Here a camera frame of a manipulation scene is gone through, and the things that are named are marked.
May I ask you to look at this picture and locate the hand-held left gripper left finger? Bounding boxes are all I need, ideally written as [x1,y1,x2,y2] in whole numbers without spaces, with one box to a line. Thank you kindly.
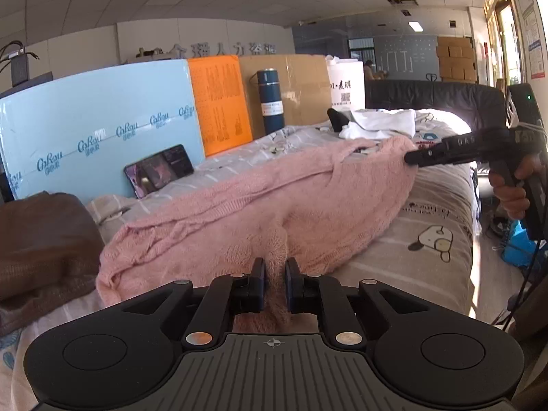
[122,258,267,349]

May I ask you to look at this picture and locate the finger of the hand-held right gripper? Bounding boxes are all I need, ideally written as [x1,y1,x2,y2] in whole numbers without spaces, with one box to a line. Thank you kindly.
[404,127,515,167]

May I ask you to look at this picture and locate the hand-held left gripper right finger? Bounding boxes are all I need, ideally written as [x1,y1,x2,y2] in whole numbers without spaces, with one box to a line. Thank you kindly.
[285,258,429,347]

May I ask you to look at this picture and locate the pink knitted sweater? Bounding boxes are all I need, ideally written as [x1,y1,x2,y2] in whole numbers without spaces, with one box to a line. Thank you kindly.
[96,134,419,335]

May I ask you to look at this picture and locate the person's right hand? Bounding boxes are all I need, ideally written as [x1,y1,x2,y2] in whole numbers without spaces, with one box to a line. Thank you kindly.
[488,152,545,220]

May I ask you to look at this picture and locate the black sofa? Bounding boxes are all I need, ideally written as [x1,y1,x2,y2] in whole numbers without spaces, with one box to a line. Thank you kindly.
[365,79,507,134]

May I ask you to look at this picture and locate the white garment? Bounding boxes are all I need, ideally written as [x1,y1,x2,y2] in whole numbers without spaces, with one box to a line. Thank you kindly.
[339,109,417,141]

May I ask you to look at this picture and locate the stack of cardboard boxes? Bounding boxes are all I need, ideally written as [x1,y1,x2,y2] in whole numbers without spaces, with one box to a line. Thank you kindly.
[436,36,478,83]

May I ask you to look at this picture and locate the blue plastic bag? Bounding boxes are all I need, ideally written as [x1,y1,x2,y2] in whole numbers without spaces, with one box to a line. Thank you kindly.
[502,219,546,267]

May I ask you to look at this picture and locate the black sock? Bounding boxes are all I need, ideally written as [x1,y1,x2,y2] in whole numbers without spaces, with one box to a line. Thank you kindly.
[327,108,352,133]

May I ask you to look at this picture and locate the smartphone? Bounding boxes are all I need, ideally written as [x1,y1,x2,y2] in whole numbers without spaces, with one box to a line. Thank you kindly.
[124,144,195,200]

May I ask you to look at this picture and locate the large cardboard box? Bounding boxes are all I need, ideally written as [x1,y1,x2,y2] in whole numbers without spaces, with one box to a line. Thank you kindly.
[238,53,333,140]

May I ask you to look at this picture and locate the dark blue thermos bottle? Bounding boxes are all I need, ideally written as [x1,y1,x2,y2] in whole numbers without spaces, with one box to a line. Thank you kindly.
[251,68,286,136]

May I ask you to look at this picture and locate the orange board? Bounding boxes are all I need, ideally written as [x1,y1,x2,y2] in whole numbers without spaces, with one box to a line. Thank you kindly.
[187,55,253,157]

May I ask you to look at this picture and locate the brown cloth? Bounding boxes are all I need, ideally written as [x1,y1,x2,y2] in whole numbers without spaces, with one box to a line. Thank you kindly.
[0,191,106,337]

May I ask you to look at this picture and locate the light blue foam board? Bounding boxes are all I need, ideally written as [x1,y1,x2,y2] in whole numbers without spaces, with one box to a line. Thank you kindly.
[0,59,205,201]

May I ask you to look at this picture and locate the wall poster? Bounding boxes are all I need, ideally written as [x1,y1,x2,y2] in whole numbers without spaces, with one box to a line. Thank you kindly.
[521,2,545,80]

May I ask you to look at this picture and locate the black cable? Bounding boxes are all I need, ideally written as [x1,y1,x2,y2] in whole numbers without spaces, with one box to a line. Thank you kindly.
[497,238,544,328]

